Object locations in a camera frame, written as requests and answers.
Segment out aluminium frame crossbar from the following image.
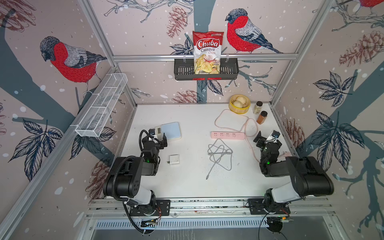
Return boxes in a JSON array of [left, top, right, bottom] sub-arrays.
[[112, 53, 300, 63]]

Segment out pink power strip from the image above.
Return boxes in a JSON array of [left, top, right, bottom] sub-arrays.
[[211, 131, 246, 141]]

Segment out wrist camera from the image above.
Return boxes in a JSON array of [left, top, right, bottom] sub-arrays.
[[266, 130, 281, 142], [152, 127, 163, 141]]

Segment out orange spice jar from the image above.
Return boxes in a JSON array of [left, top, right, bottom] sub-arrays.
[[257, 111, 268, 125]]

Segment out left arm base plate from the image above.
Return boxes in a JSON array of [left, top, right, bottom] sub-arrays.
[[129, 200, 171, 217]]

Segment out grey USB cable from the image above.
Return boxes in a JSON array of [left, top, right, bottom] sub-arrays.
[[205, 138, 234, 181]]

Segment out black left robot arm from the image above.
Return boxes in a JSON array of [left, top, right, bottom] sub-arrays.
[[103, 129, 171, 236]]

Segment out black wall basket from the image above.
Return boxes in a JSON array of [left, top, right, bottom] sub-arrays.
[[174, 58, 239, 81]]

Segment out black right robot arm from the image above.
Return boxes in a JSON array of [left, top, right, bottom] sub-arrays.
[[247, 131, 334, 233]]

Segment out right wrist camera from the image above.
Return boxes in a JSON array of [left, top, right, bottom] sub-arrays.
[[266, 130, 281, 142]]

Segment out white wire mesh shelf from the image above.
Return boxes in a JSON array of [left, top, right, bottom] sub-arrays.
[[76, 73, 128, 138]]

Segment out white bun in steamer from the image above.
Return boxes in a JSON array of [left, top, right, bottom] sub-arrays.
[[233, 96, 247, 108]]

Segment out pale spice jar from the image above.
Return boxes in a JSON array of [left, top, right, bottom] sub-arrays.
[[253, 101, 263, 115]]

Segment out red Chuba chips bag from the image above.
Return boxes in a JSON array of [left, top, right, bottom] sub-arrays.
[[193, 31, 224, 75]]

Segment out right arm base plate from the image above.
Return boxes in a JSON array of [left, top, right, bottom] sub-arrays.
[[246, 198, 291, 215]]

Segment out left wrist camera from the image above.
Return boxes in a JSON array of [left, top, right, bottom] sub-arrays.
[[152, 127, 163, 141]]

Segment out white USB charger block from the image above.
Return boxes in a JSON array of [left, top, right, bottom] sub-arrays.
[[167, 155, 180, 165]]

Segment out yellow bamboo steamer basket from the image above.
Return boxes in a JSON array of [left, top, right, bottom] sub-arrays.
[[229, 94, 251, 115]]

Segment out blue white electronic scale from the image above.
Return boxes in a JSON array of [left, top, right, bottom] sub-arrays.
[[158, 122, 182, 140]]

